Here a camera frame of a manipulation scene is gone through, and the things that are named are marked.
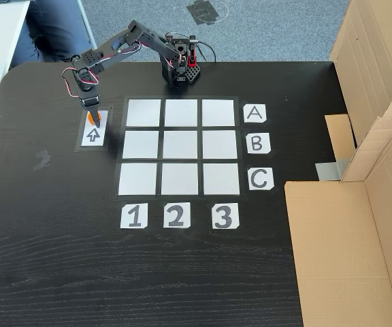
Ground round orange token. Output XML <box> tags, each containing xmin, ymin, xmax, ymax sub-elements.
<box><xmin>86</xmin><ymin>111</ymin><xmax>104</xmax><ymax>126</ymax></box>

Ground white nine-square grid sheet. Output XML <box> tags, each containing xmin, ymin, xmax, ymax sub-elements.
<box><xmin>114</xmin><ymin>96</ymin><xmax>250</xmax><ymax>200</ymax></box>

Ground white arrow paper sheet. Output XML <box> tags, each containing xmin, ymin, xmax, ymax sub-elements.
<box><xmin>80</xmin><ymin>110</ymin><xmax>109</xmax><ymax>148</ymax></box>

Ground white desk leg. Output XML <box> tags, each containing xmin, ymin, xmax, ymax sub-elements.
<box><xmin>76</xmin><ymin>0</ymin><xmax>99</xmax><ymax>50</ymax></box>

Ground clear tape scraps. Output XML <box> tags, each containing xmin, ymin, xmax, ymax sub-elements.
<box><xmin>32</xmin><ymin>149</ymin><xmax>52</xmax><ymax>172</ymax></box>

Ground person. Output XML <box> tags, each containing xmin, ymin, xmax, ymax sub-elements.
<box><xmin>10</xmin><ymin>0</ymin><xmax>98</xmax><ymax>64</ymax></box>

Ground paper sheet number 1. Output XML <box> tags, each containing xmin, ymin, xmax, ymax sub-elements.
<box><xmin>120</xmin><ymin>203</ymin><xmax>148</xmax><ymax>230</ymax></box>

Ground red black table clamp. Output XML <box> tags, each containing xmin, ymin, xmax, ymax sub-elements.
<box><xmin>187</xmin><ymin>33</ymin><xmax>199</xmax><ymax>67</ymax></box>

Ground paper sheet number 2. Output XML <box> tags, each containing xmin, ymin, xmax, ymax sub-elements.
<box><xmin>163</xmin><ymin>202</ymin><xmax>192</xmax><ymax>229</ymax></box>

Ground black floor tape mark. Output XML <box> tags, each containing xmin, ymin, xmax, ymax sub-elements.
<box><xmin>185</xmin><ymin>0</ymin><xmax>230</xmax><ymax>27</ymax></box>

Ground paper sheet letter A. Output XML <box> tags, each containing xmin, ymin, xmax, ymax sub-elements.
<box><xmin>243</xmin><ymin>104</ymin><xmax>267</xmax><ymax>124</ymax></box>

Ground paper sheet number 3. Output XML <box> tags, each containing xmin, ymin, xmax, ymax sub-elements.
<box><xmin>212</xmin><ymin>203</ymin><xmax>240</xmax><ymax>230</ymax></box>

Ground paper sheet letter B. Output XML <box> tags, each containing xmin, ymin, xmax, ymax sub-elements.
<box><xmin>246</xmin><ymin>132</ymin><xmax>272</xmax><ymax>155</ymax></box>

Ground paper sheet letter C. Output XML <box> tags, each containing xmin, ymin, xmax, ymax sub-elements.
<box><xmin>248</xmin><ymin>168</ymin><xmax>275</xmax><ymax>191</ymax></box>

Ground large brown cardboard box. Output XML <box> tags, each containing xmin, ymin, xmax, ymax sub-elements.
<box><xmin>284</xmin><ymin>115</ymin><xmax>392</xmax><ymax>327</ymax></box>
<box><xmin>324</xmin><ymin>0</ymin><xmax>392</xmax><ymax>182</ymax></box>

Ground red white servo wire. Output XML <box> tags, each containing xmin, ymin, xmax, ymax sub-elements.
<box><xmin>61</xmin><ymin>67</ymin><xmax>99</xmax><ymax>100</ymax></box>

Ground black power cable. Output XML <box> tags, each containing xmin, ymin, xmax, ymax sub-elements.
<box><xmin>195</xmin><ymin>40</ymin><xmax>218</xmax><ymax>63</ymax></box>

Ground grey duct tape strip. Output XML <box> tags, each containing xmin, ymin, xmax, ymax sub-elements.
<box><xmin>314</xmin><ymin>159</ymin><xmax>349</xmax><ymax>182</ymax></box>

